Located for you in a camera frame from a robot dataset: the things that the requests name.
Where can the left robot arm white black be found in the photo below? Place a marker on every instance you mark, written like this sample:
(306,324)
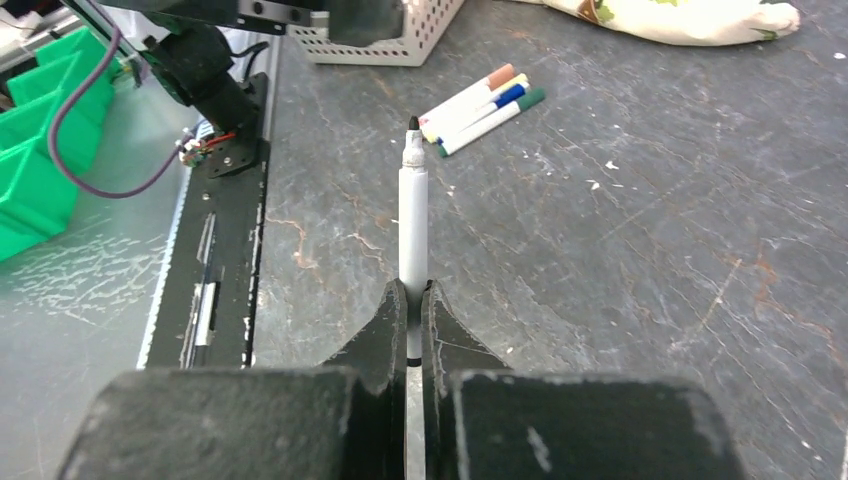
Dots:
(192,60)

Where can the green object beyond table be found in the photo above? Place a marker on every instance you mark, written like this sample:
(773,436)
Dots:
(37,200)

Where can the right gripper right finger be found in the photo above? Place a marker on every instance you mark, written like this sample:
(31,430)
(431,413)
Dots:
(484,420)

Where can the white laundry basket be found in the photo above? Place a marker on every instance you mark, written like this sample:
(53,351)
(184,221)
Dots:
(375,33)

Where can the white pen yellow tip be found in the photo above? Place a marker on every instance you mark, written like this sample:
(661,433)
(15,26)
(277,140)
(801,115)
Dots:
(455,113)

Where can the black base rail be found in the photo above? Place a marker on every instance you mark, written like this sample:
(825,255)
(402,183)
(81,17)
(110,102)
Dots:
(204,308)

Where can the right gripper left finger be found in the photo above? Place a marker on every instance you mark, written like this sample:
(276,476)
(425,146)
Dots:
(341,419)

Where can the cream patterned cloth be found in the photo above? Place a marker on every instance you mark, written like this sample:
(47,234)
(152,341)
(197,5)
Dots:
(688,23)

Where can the white pen blue end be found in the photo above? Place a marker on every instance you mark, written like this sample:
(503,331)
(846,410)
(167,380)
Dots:
(512,93)

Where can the white pen capped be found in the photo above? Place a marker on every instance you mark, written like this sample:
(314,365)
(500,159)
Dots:
(489,122)

